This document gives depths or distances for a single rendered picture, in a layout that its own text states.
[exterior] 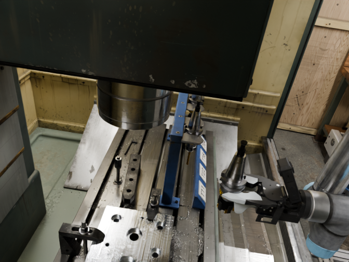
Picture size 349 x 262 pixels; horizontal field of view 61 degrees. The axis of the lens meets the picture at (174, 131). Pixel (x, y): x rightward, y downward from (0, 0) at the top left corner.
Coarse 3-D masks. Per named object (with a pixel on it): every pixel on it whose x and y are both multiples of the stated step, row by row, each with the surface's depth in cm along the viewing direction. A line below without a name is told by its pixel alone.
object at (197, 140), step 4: (184, 136) 98; (188, 136) 98; (192, 136) 98; (196, 136) 98; (200, 136) 99; (184, 140) 96; (188, 140) 96; (192, 140) 96; (196, 140) 96; (200, 140) 97; (196, 144) 95
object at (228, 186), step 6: (222, 174) 72; (222, 180) 70; (228, 180) 69; (246, 180) 70; (222, 186) 70; (228, 186) 69; (234, 186) 68; (240, 186) 69; (234, 192) 69; (240, 192) 70
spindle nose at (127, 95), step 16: (96, 80) 58; (112, 96) 55; (128, 96) 54; (144, 96) 55; (160, 96) 57; (112, 112) 57; (128, 112) 56; (144, 112) 57; (160, 112) 59; (128, 128) 58; (144, 128) 59
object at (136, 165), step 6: (132, 156) 125; (138, 156) 126; (132, 162) 122; (138, 162) 123; (132, 168) 119; (138, 168) 119; (126, 174) 116; (132, 174) 116; (138, 174) 120; (126, 180) 113; (132, 180) 115; (126, 186) 110; (132, 186) 111; (126, 192) 108; (132, 192) 108; (126, 198) 105; (132, 198) 107; (132, 204) 111
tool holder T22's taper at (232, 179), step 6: (234, 156) 67; (240, 156) 66; (234, 162) 67; (240, 162) 67; (228, 168) 70; (234, 168) 68; (240, 168) 67; (228, 174) 69; (234, 174) 68; (240, 174) 68; (234, 180) 69; (240, 180) 69
